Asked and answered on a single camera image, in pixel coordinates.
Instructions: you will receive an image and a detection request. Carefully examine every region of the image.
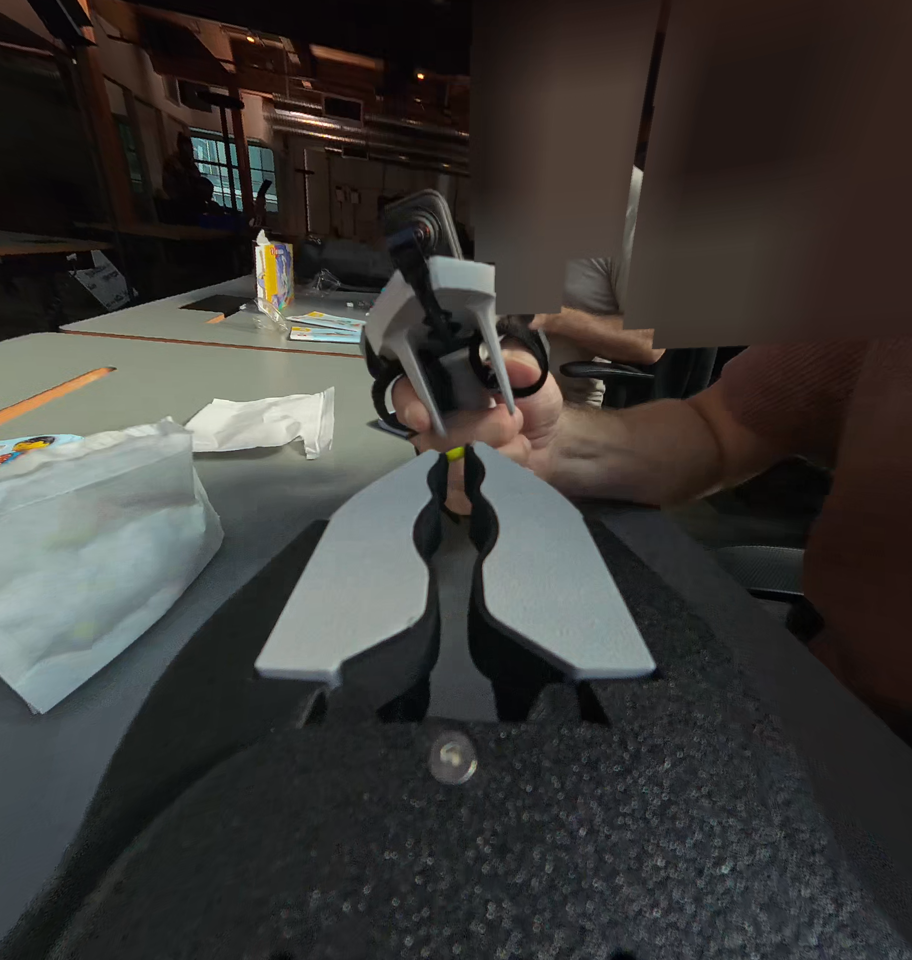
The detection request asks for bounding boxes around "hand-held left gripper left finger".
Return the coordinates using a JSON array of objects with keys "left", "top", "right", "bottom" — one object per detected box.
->
[{"left": 255, "top": 452, "right": 445, "bottom": 710}]

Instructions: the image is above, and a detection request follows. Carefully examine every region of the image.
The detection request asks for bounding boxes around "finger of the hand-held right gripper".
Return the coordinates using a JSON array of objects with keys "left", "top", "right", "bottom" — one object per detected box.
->
[
  {"left": 362, "top": 271, "right": 448, "bottom": 439},
  {"left": 433, "top": 257, "right": 518, "bottom": 420}
]

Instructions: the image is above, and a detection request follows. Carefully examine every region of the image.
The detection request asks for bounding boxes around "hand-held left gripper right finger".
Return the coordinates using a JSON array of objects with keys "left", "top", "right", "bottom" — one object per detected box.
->
[{"left": 459, "top": 444, "right": 655, "bottom": 706}]

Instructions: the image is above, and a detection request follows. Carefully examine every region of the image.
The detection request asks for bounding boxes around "small black lego assembly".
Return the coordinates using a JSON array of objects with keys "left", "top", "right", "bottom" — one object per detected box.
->
[{"left": 442, "top": 446, "right": 472, "bottom": 519}]

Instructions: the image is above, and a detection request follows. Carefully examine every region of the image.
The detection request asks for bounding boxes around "small yellow white lego box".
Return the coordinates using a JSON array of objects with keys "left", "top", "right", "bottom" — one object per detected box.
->
[{"left": 255, "top": 231, "right": 295, "bottom": 312}]

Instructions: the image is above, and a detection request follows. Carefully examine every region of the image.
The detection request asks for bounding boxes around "person's right hand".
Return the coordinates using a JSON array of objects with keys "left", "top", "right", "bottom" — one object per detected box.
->
[{"left": 390, "top": 348, "right": 571, "bottom": 519}]

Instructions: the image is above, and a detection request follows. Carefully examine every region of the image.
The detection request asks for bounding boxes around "black duffel bag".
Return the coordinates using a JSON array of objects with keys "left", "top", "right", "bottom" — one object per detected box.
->
[{"left": 298, "top": 234, "right": 397, "bottom": 294}]

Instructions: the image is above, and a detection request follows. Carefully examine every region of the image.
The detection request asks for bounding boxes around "black office chair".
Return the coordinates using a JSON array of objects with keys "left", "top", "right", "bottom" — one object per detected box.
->
[{"left": 559, "top": 360, "right": 655, "bottom": 385}]

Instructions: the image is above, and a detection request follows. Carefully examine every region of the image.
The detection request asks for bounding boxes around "flat empty white paper bag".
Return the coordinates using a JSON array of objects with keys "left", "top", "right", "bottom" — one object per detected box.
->
[{"left": 184, "top": 387, "right": 337, "bottom": 460}]

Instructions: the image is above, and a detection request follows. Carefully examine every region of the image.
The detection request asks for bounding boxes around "arched window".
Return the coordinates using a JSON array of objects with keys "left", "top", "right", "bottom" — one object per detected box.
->
[{"left": 189, "top": 129, "right": 277, "bottom": 215}]

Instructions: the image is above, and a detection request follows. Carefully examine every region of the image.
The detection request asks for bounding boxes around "black jacket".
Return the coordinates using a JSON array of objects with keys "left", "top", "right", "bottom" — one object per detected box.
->
[{"left": 654, "top": 346, "right": 749, "bottom": 410}]

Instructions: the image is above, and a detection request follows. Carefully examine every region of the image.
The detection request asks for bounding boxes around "full white paper bag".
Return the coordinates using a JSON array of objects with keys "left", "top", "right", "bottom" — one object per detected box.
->
[{"left": 0, "top": 418, "right": 224, "bottom": 714}]

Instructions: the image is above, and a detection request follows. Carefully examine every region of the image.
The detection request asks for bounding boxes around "minifigure instruction booklet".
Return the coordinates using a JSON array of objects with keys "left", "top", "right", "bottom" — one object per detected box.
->
[{"left": 0, "top": 433, "right": 82, "bottom": 481}]

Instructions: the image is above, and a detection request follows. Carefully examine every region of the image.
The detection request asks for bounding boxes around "metal ventilation duct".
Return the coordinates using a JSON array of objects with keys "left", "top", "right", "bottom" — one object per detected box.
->
[{"left": 264, "top": 105, "right": 472, "bottom": 147}]

